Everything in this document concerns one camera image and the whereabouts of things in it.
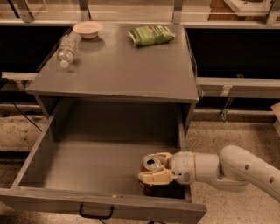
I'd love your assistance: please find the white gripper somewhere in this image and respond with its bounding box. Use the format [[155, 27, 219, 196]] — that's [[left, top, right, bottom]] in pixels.
[[138, 151, 195, 186]]

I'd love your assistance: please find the red coke can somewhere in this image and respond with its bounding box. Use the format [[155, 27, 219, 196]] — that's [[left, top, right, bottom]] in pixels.
[[138, 156, 162, 196]]

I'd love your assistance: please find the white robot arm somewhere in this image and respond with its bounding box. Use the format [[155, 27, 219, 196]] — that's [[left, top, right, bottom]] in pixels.
[[138, 145, 280, 201]]

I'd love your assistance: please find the open grey top drawer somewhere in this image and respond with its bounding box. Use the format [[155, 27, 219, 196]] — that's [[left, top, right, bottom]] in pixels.
[[1, 99, 207, 224]]

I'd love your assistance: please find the green chip bag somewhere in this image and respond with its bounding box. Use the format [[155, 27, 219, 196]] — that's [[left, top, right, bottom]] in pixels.
[[129, 24, 176, 46]]

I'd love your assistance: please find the clear plastic water bottle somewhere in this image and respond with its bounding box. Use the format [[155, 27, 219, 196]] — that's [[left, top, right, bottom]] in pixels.
[[57, 33, 78, 68]]

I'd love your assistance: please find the white paper bowl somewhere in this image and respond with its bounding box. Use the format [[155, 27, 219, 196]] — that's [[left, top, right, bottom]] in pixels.
[[73, 21, 102, 39]]

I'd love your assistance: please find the metal rail frame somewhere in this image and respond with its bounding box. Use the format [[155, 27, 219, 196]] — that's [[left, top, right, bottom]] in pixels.
[[0, 0, 280, 99]]

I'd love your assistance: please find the black drawer handle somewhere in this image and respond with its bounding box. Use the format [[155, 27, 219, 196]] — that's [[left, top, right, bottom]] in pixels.
[[79, 203, 115, 220]]

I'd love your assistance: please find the black cable on floor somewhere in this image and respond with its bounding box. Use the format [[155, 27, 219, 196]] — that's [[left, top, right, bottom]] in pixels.
[[0, 92, 42, 132]]

